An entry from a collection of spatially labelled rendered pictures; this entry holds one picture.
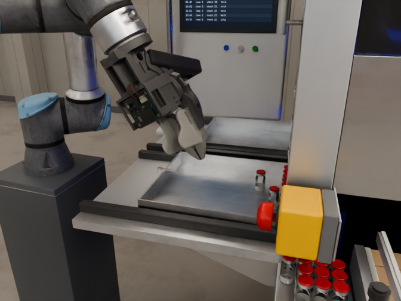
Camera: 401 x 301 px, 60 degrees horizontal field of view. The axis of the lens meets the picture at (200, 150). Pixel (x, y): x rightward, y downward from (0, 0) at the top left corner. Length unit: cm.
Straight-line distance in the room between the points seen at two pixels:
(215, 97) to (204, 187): 82
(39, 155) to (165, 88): 69
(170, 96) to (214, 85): 104
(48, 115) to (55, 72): 405
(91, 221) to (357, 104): 51
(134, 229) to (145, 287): 118
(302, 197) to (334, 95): 14
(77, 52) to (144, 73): 54
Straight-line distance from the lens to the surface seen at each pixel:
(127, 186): 84
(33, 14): 64
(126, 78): 53
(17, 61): 514
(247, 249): 63
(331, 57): 49
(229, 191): 79
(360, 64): 49
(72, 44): 106
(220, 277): 188
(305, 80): 49
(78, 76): 108
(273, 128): 120
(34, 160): 116
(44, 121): 112
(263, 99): 155
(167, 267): 194
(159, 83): 51
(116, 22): 53
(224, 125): 122
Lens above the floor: 126
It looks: 22 degrees down
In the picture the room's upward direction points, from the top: straight up
